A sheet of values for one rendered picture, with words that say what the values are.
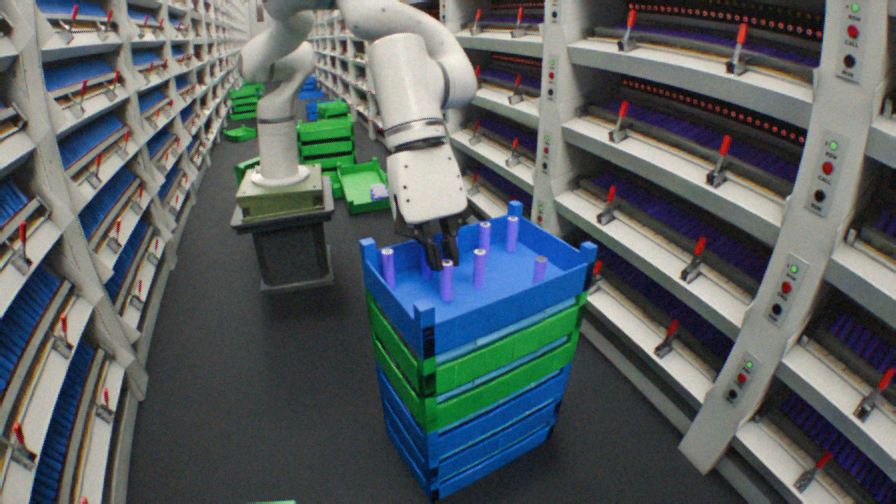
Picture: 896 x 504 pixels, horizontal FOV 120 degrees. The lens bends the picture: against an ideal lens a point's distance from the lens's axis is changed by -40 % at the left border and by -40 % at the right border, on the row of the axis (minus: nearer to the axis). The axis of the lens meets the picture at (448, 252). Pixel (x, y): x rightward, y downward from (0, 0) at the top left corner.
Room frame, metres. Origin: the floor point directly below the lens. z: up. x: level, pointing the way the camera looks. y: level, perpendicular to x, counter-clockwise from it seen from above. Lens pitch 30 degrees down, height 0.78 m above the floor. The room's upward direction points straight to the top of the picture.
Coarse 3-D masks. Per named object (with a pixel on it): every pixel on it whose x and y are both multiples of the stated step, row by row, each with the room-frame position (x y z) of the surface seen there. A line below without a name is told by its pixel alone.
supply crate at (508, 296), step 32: (416, 256) 0.60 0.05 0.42; (512, 256) 0.64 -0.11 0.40; (544, 256) 0.63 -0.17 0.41; (576, 256) 0.57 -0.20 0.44; (384, 288) 0.48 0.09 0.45; (416, 288) 0.54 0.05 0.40; (512, 288) 0.54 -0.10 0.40; (544, 288) 0.48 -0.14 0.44; (576, 288) 0.52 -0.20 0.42; (416, 320) 0.39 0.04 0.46; (448, 320) 0.40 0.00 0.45; (480, 320) 0.43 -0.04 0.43; (512, 320) 0.46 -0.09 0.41; (416, 352) 0.40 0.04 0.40
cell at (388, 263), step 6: (384, 252) 0.54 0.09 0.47; (390, 252) 0.54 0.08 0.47; (384, 258) 0.54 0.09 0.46; (390, 258) 0.54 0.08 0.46; (384, 264) 0.54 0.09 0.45; (390, 264) 0.54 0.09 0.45; (384, 270) 0.54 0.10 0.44; (390, 270) 0.54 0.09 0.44; (384, 276) 0.54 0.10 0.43; (390, 276) 0.54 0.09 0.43; (390, 282) 0.53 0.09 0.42
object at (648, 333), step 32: (608, 256) 0.95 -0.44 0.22; (608, 288) 0.86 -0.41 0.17; (640, 288) 0.81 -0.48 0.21; (608, 320) 0.77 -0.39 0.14; (640, 320) 0.73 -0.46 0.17; (672, 320) 0.68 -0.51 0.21; (704, 320) 0.65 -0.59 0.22; (640, 352) 0.66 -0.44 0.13; (672, 352) 0.62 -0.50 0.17; (704, 352) 0.57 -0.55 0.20; (672, 384) 0.56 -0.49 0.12; (704, 384) 0.51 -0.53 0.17
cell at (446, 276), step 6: (444, 264) 0.51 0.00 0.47; (450, 264) 0.51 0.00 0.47; (444, 270) 0.50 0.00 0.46; (450, 270) 0.50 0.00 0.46; (444, 276) 0.50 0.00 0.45; (450, 276) 0.50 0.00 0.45; (444, 282) 0.50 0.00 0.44; (450, 282) 0.50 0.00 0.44; (444, 288) 0.50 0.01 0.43; (450, 288) 0.50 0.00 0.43; (444, 294) 0.50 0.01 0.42; (450, 294) 0.50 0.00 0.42; (444, 300) 0.50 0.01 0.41; (450, 300) 0.50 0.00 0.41
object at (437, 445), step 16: (560, 368) 0.53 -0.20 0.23; (384, 384) 0.52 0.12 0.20; (544, 384) 0.51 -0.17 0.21; (560, 384) 0.53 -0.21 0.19; (512, 400) 0.47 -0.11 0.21; (528, 400) 0.49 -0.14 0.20; (544, 400) 0.51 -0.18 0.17; (400, 416) 0.47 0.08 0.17; (480, 416) 0.48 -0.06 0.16; (496, 416) 0.45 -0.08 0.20; (512, 416) 0.47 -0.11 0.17; (416, 432) 0.42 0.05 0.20; (448, 432) 0.41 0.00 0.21; (464, 432) 0.42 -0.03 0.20; (480, 432) 0.43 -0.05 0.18; (432, 448) 0.39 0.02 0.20; (448, 448) 0.40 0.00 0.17
